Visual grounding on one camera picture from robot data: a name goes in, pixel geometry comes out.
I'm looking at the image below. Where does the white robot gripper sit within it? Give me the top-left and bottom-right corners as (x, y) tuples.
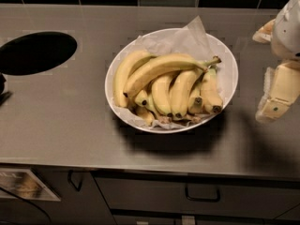
(252, 0), (300, 124)

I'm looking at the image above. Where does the long yellow banana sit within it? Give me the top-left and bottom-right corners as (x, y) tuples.
(123, 53), (221, 98)

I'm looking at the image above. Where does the white oval bowl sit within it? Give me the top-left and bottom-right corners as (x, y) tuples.
(104, 27), (239, 135)

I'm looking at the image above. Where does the rightmost yellow banana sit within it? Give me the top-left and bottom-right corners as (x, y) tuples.
(201, 68), (223, 114)

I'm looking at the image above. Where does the short yellow banana right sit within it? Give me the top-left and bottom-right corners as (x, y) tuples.
(187, 82), (203, 114)

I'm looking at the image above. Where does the center yellow banana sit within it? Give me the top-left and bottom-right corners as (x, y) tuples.
(170, 68), (203, 119)

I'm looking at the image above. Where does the center-left yellow banana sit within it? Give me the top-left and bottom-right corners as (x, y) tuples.
(151, 71), (178, 117)

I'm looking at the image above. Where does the small yellow banana left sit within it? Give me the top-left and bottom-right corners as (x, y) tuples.
(134, 89), (148, 107)

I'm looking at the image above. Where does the bottom yellow banana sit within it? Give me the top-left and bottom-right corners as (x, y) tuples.
(135, 106), (155, 127)

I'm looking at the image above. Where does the leftmost yellow banana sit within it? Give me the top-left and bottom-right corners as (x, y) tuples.
(112, 50), (155, 108)

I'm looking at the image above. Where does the white paper liner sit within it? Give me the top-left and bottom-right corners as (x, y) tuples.
(112, 15), (236, 131)

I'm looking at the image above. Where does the grey drawer front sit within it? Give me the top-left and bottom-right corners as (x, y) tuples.
(97, 177), (300, 218)

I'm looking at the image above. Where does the round black counter opening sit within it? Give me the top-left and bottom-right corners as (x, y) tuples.
(0, 32), (77, 76)

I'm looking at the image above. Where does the grey cabinet door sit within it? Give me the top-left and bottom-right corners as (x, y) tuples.
(0, 166), (115, 225)

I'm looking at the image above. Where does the black object at left edge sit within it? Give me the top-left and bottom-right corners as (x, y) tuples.
(0, 73), (12, 106)

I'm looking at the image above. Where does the black drawer handle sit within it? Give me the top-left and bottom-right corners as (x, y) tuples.
(185, 184), (220, 203)

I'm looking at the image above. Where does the black cabinet door handle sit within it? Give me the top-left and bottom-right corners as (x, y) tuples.
(67, 170), (83, 192)

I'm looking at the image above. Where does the black cable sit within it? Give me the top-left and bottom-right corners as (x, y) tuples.
(0, 187), (53, 225)

